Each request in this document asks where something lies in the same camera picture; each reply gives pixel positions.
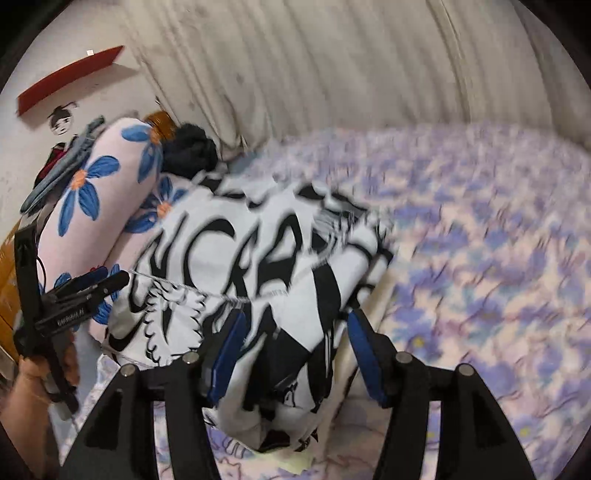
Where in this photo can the person's left hand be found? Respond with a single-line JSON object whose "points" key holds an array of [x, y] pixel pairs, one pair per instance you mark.
{"points": [[32, 378]]}

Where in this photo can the orange wooden bed frame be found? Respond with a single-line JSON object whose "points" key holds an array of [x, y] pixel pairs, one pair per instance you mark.
{"points": [[9, 295]]}

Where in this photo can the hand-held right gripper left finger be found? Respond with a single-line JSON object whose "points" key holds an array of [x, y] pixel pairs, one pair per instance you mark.
{"points": [[228, 355]]}

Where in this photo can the white black printed jacket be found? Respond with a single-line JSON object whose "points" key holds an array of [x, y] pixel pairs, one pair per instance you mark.
{"points": [[258, 258]]}

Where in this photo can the blue flower print quilt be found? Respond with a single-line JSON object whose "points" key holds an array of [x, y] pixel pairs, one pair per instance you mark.
{"points": [[115, 194]]}

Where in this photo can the purple floral bedsheet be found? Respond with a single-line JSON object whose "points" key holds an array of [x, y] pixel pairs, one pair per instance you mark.
{"points": [[485, 254]]}

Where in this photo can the brown round object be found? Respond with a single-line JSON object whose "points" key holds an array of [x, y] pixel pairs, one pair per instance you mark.
{"points": [[161, 123]]}

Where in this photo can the person's left forearm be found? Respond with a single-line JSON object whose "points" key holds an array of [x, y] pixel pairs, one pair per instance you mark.
{"points": [[23, 431]]}

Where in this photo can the grey clothes pile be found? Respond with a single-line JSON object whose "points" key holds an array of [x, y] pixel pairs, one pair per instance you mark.
{"points": [[64, 170]]}

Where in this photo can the red wall shelf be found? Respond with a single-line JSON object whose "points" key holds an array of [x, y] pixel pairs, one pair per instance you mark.
{"points": [[69, 78]]}

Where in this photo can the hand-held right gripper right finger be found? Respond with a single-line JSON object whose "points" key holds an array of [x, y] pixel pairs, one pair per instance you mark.
{"points": [[367, 364]]}

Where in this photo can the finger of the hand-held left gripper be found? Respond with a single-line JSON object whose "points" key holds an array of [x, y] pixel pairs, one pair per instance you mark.
{"points": [[64, 316], [92, 281]]}

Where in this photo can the cream curtain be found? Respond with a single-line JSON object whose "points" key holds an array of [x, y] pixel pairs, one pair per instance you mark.
{"points": [[346, 64]]}

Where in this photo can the cartoon wall sticker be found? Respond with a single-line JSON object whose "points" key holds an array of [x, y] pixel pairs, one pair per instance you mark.
{"points": [[62, 120]]}

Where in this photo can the black bundled cloth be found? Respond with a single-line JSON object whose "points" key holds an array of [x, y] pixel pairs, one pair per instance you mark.
{"points": [[191, 147]]}

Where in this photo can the pale green cloth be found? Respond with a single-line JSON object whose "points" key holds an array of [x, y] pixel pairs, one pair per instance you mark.
{"points": [[295, 461]]}

